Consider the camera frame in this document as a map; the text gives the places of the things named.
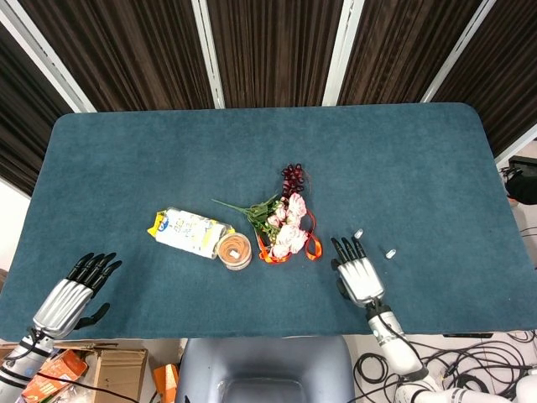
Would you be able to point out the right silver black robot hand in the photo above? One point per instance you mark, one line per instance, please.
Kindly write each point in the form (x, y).
(361, 279)

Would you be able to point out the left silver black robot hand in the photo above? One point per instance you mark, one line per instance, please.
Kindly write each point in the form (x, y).
(63, 306)

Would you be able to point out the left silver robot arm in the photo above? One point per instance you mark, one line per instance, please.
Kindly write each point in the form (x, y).
(19, 361)

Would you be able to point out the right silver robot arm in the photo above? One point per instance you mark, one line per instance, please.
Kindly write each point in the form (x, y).
(392, 340)

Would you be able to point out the orange satin ribbon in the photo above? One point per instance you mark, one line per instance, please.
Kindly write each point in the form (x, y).
(312, 252)

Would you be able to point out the orange printed carton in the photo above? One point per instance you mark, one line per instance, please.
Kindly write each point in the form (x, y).
(63, 369)

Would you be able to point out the pink artificial flower bouquet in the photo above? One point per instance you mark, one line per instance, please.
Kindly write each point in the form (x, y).
(289, 237)

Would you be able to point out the brown cardboard box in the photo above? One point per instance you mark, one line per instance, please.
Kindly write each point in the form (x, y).
(121, 369)

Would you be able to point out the black table control bar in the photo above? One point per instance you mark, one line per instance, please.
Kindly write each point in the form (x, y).
(467, 335)

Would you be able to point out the dark purple artificial grapes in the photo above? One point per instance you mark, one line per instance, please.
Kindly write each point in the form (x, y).
(291, 178)

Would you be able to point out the orange snack packet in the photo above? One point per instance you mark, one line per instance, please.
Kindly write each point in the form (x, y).
(165, 378)

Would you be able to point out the grey blue chair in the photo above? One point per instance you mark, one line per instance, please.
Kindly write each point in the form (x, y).
(264, 361)

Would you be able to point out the white yellow snack bag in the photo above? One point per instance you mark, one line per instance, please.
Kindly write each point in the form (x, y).
(189, 231)

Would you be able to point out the black bag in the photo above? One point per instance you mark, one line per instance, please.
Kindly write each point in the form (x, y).
(522, 180)

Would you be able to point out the teal table cloth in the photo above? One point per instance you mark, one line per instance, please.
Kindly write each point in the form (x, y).
(168, 147)

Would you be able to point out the dark ribbed partition panel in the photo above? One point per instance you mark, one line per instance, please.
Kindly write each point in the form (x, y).
(134, 50)
(25, 117)
(272, 50)
(503, 75)
(398, 46)

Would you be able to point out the white partition post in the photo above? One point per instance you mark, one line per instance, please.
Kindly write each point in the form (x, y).
(518, 144)
(48, 63)
(459, 50)
(210, 54)
(342, 54)

